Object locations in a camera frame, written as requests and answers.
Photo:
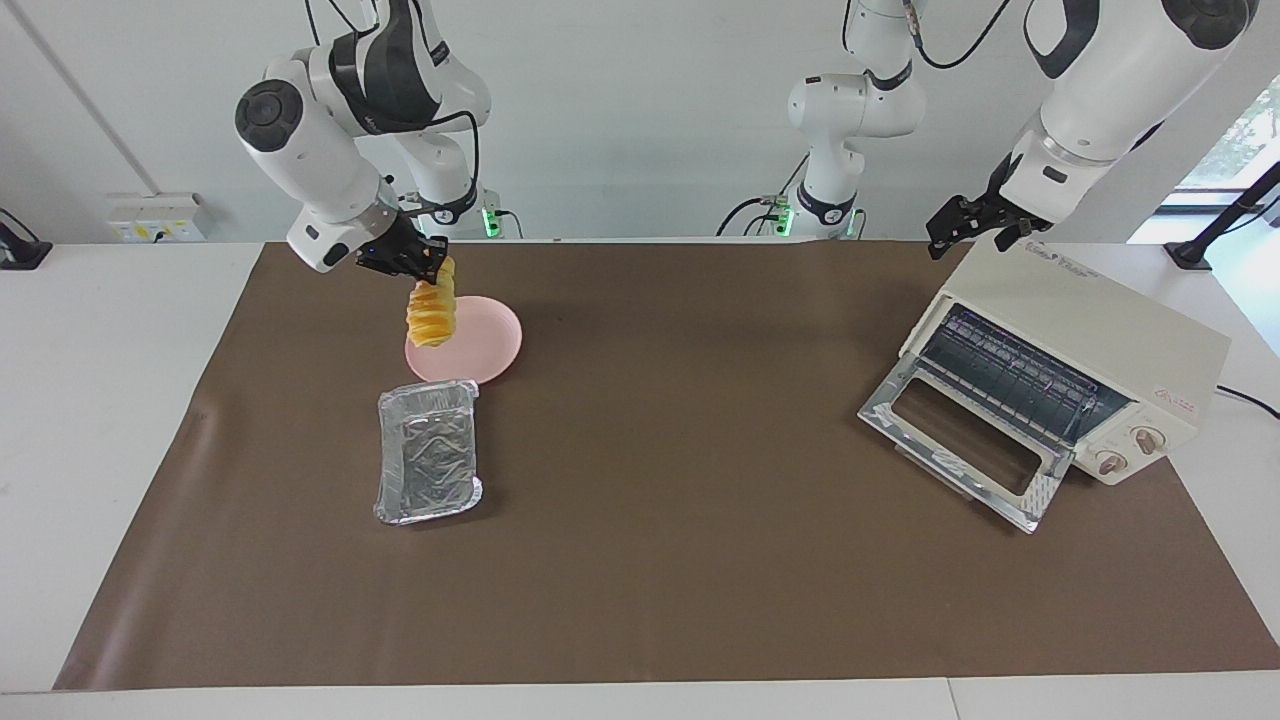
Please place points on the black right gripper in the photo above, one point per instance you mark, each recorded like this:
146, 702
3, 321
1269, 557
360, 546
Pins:
395, 248

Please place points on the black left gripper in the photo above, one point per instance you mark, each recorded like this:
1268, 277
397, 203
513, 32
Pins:
1000, 205

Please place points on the yellow sliced bread loaf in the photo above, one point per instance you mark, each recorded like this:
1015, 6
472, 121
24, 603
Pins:
432, 315

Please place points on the aluminium foil tray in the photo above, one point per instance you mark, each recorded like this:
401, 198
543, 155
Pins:
428, 455

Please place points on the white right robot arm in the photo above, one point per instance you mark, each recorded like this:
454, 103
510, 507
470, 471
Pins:
310, 150

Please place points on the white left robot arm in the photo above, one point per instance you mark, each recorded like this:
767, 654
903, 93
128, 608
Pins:
1120, 70

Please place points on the metal oven rack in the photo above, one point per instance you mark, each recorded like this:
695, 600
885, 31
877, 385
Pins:
1020, 375

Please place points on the white toaster oven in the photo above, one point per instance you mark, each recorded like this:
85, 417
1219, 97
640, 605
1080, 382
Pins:
1120, 330

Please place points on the glass oven door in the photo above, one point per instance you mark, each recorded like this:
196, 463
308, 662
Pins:
900, 425

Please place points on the brown oven knob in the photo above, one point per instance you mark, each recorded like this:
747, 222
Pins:
1110, 462
1147, 438

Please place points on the pink round plate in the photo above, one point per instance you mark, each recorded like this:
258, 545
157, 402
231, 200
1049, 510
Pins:
485, 340

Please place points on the brown table mat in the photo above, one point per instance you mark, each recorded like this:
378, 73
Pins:
700, 560

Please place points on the black desk clamp stand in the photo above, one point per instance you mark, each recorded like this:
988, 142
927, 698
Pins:
20, 250

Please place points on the white wall socket strip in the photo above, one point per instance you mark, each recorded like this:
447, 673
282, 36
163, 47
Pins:
145, 220

